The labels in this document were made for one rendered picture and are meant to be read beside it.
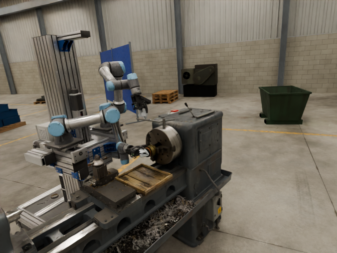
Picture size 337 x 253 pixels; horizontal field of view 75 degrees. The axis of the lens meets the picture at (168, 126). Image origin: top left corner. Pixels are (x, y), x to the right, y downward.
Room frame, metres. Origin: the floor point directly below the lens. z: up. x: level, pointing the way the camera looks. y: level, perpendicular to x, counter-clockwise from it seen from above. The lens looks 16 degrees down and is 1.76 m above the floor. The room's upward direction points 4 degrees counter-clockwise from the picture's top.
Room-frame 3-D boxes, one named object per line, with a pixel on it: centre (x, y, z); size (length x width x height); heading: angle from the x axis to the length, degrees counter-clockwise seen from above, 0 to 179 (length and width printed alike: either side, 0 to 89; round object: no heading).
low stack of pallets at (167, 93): (10.06, 0.04, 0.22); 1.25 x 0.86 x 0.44; 158
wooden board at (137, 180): (1.57, 0.23, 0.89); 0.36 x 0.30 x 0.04; 48
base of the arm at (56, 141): (1.78, 0.89, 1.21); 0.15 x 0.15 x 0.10
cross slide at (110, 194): (1.35, 0.45, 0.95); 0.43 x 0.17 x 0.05; 48
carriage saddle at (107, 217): (1.30, 0.47, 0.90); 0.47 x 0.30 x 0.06; 48
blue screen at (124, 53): (8.47, 1.86, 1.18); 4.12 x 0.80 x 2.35; 27
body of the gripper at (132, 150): (1.66, 0.29, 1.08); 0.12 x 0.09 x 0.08; 47
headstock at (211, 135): (2.07, -0.20, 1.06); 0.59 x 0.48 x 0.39; 138
